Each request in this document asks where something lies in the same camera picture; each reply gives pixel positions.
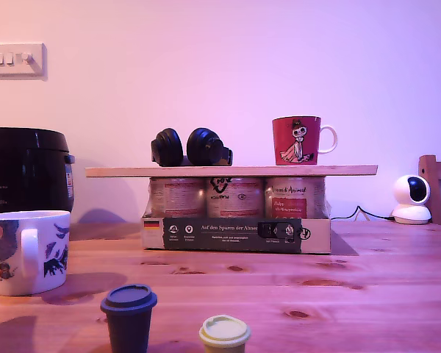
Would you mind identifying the food can with black logo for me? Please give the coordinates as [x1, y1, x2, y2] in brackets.
[205, 177, 265, 219]

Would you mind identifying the red cartoon figure mug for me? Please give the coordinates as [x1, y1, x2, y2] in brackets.
[271, 115, 339, 166]

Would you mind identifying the black over-ear headphones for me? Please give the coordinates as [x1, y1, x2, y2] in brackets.
[150, 126, 234, 168]

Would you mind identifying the food can with text label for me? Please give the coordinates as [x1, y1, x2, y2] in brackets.
[148, 177, 207, 218]

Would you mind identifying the black Philips kitchen cooker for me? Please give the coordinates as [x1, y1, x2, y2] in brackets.
[0, 126, 76, 222]

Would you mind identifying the small dark blue lidded cup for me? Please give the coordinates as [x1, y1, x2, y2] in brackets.
[100, 283, 158, 353]

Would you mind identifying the black camera power cable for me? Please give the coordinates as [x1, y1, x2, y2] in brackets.
[331, 205, 394, 222]

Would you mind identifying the white wall light switch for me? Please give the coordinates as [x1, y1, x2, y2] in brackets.
[0, 43, 48, 80]

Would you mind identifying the white and blue illustrated mug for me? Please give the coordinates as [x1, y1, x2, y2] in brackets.
[0, 210, 71, 297]

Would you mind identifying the food can with red label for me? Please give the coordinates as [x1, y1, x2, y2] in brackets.
[263, 176, 326, 221]

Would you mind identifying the light wooden board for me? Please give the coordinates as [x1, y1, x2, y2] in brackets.
[85, 165, 379, 179]

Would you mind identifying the wooden chair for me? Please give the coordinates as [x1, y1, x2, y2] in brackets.
[417, 154, 441, 227]

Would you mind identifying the small yellow lidded cup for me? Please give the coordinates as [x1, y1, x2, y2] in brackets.
[198, 314, 252, 353]

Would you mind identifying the white round security camera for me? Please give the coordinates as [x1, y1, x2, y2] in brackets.
[390, 174, 433, 225]

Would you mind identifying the cardboard can tray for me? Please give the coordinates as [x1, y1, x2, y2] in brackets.
[140, 211, 332, 255]

